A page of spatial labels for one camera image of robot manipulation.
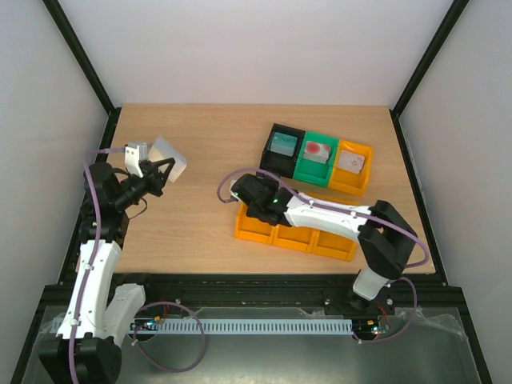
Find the yellow bin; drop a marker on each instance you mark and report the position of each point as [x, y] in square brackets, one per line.
[346, 182]
[295, 238]
[333, 246]
[251, 229]

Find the black bin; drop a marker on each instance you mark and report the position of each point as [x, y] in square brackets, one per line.
[279, 164]

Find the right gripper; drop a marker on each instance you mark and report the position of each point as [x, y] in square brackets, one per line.
[248, 190]

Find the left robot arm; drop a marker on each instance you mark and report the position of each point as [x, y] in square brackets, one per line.
[87, 345]

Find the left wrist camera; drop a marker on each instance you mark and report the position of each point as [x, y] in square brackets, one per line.
[134, 154]

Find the yellow bin lower right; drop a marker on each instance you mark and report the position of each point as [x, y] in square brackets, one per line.
[333, 246]

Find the red white card stack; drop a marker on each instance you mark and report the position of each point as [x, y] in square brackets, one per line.
[316, 152]

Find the black frame post right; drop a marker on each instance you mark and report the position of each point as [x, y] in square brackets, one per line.
[441, 34]

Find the teal card stack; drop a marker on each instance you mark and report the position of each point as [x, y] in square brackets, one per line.
[284, 144]

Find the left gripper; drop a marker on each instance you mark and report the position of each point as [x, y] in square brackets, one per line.
[155, 178]

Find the yellow bin lower left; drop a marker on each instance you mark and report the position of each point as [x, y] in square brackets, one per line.
[251, 229]

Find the black frame post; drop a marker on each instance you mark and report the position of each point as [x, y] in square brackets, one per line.
[441, 34]
[57, 13]

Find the black frame post left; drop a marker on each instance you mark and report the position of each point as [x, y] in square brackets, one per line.
[57, 13]

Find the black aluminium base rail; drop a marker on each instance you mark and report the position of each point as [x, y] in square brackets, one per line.
[332, 292]

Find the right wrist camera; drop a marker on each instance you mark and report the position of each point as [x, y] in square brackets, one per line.
[233, 196]

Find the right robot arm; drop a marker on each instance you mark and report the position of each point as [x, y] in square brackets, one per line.
[384, 237]

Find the yellow bin upper right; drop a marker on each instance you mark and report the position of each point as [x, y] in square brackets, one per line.
[346, 182]

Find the white slotted cable duct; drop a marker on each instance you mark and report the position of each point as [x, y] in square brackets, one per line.
[219, 326]

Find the green bin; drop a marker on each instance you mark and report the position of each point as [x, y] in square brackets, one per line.
[313, 172]

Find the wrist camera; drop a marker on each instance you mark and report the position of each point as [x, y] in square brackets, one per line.
[233, 196]
[134, 154]

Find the yellow bin lower middle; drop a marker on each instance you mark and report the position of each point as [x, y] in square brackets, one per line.
[295, 238]

